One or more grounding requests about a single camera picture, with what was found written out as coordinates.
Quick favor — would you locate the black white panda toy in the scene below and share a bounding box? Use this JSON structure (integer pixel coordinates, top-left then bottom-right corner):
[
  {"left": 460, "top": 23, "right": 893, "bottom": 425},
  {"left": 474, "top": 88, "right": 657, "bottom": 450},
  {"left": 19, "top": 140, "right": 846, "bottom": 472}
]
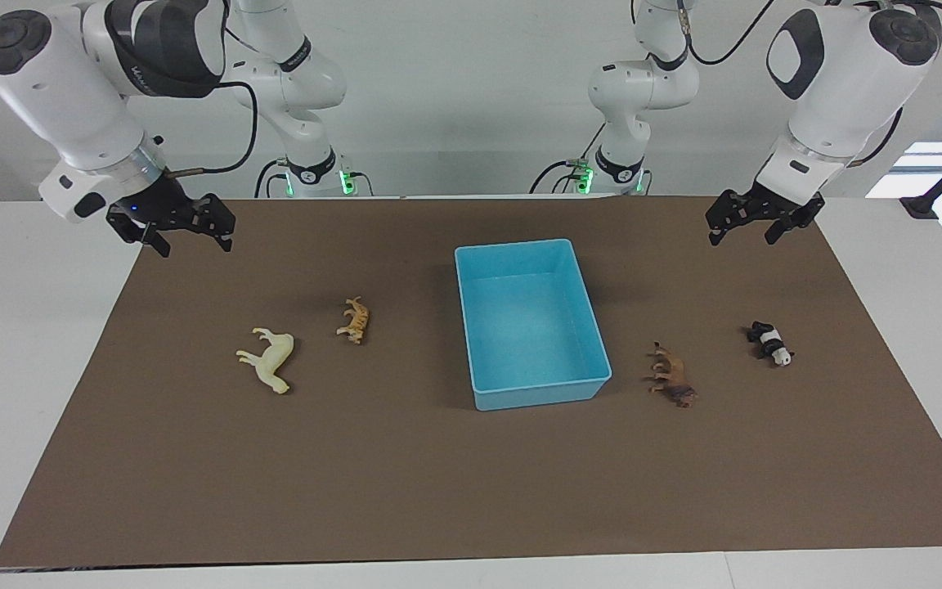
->
[{"left": 745, "top": 321, "right": 796, "bottom": 367}]

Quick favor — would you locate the cream alpaca toy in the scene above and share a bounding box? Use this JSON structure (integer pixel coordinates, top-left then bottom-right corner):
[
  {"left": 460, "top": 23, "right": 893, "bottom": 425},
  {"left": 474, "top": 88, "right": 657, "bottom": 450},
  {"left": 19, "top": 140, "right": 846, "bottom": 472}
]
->
[{"left": 235, "top": 327, "right": 295, "bottom": 395}]

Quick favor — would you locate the brown lion toy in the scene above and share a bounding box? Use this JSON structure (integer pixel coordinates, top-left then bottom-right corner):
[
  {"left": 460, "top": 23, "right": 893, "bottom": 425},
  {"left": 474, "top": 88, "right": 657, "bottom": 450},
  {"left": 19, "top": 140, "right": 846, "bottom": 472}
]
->
[{"left": 645, "top": 341, "right": 698, "bottom": 409}]

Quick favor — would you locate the orange tiger toy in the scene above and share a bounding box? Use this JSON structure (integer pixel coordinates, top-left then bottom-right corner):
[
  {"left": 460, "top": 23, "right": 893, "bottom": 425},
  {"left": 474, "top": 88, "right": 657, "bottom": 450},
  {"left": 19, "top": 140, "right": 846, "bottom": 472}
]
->
[{"left": 336, "top": 296, "right": 371, "bottom": 345}]

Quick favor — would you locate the light blue storage box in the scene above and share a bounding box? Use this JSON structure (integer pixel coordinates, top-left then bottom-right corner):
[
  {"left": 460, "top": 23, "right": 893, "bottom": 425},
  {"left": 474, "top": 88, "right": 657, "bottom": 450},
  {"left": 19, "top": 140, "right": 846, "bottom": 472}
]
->
[{"left": 454, "top": 238, "right": 612, "bottom": 412}]

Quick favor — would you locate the brown table mat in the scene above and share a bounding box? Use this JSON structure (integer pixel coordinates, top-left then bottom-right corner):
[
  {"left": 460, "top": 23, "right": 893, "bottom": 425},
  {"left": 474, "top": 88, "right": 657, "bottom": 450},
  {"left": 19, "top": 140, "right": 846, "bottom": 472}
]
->
[{"left": 0, "top": 195, "right": 942, "bottom": 568}]

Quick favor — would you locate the black base cable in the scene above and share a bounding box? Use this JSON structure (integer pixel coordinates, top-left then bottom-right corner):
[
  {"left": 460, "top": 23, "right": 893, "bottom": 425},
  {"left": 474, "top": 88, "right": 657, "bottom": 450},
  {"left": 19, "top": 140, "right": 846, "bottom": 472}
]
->
[
  {"left": 253, "top": 158, "right": 290, "bottom": 198},
  {"left": 529, "top": 123, "right": 607, "bottom": 196}
]

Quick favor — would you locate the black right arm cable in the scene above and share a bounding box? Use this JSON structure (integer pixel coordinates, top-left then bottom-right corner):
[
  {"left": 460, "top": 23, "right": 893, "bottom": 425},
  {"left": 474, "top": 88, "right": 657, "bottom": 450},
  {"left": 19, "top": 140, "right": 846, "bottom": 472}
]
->
[{"left": 107, "top": 0, "right": 261, "bottom": 178}]

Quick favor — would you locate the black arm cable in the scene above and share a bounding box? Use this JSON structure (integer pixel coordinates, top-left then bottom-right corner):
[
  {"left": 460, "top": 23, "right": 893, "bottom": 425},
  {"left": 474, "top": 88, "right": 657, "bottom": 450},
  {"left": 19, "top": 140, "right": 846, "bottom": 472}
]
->
[
  {"left": 107, "top": 0, "right": 261, "bottom": 178},
  {"left": 678, "top": 0, "right": 942, "bottom": 169}
]

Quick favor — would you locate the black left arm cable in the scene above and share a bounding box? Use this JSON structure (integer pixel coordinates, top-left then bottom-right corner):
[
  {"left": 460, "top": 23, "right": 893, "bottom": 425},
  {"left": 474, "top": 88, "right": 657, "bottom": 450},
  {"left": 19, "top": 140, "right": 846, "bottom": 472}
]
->
[{"left": 678, "top": 0, "right": 942, "bottom": 169}]

